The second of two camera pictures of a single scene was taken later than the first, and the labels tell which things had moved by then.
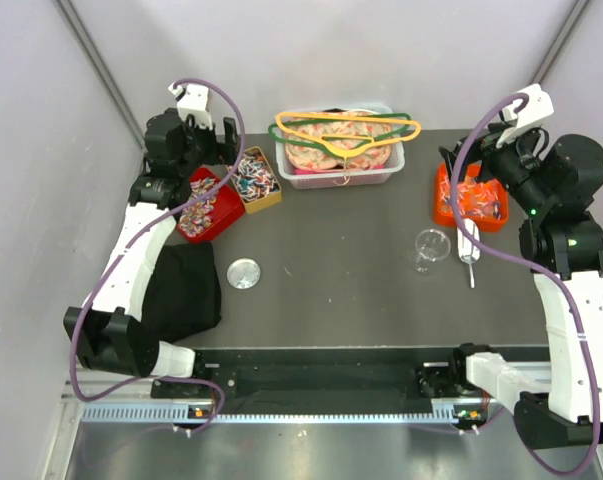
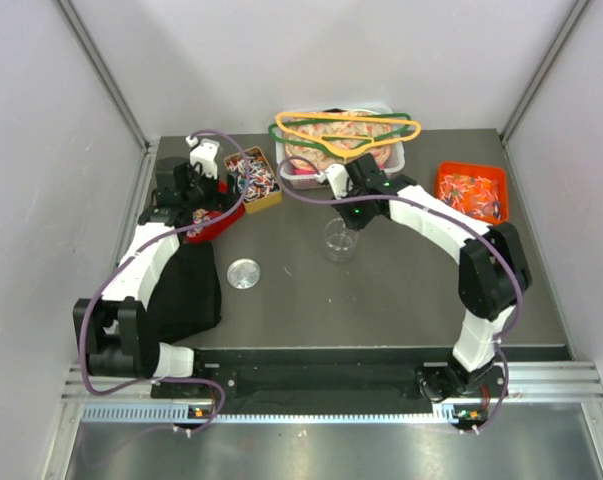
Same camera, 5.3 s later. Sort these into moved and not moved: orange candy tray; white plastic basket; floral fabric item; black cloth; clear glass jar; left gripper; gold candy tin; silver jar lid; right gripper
Moved: clear glass jar; right gripper; left gripper
Not moved: floral fabric item; silver jar lid; orange candy tray; black cloth; white plastic basket; gold candy tin
